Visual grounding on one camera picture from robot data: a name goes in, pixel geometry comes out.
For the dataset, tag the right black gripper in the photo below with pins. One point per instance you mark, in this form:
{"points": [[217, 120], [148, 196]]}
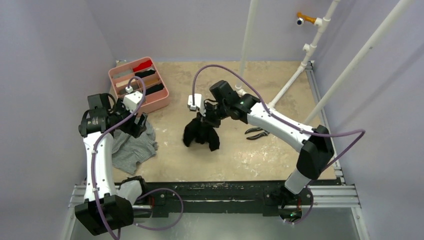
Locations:
{"points": [[205, 117]]}

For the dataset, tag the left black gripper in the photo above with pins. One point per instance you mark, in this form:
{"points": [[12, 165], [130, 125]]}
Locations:
{"points": [[135, 129]]}

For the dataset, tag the black underwear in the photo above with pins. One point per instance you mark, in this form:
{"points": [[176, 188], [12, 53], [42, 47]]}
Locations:
{"points": [[200, 132]]}

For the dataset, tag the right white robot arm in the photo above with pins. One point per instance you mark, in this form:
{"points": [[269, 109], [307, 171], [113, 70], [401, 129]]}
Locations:
{"points": [[312, 143]]}

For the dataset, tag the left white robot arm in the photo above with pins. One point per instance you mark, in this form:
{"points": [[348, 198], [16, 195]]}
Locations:
{"points": [[105, 207]]}

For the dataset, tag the grey striped underwear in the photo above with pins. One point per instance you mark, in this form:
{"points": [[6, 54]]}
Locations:
{"points": [[128, 151]]}

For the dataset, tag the pink divided organizer tray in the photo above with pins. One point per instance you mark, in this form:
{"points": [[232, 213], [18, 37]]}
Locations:
{"points": [[152, 101]]}

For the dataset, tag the dark grey rolled garment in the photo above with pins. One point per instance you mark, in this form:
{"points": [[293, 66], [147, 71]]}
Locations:
{"points": [[122, 91]]}

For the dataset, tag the beige rolled garment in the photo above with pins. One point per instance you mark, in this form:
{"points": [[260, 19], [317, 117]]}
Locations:
{"points": [[122, 84]]}

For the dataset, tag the black rolled garment lower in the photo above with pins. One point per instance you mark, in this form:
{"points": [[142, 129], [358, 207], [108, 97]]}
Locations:
{"points": [[155, 88]]}

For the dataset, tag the black rolled garment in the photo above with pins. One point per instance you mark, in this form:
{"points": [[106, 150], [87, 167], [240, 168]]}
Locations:
{"points": [[144, 74], [155, 88]]}

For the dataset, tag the black rolled garment upper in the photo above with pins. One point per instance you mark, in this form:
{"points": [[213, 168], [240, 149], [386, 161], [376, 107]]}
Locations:
{"points": [[144, 74]]}

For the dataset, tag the red rolled garment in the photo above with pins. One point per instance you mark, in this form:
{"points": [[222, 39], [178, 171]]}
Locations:
{"points": [[142, 66]]}

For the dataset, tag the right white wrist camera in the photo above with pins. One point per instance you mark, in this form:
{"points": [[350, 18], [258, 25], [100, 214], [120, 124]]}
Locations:
{"points": [[195, 102]]}

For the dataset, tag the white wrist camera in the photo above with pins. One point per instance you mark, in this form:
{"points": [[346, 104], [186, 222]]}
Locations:
{"points": [[132, 99], [195, 102]]}

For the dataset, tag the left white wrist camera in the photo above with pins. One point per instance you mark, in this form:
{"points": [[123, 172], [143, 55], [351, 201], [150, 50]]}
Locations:
{"points": [[132, 99]]}

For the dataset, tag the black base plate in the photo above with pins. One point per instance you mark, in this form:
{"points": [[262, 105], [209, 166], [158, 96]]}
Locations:
{"points": [[264, 197]]}

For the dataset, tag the orange mounted camera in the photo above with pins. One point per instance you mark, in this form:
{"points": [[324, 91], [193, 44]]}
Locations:
{"points": [[302, 18]]}

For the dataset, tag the white pvc pipe frame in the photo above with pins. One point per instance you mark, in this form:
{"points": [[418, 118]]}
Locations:
{"points": [[309, 49]]}

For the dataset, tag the aluminium rail frame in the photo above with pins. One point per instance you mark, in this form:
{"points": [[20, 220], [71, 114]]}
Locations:
{"points": [[325, 194]]}

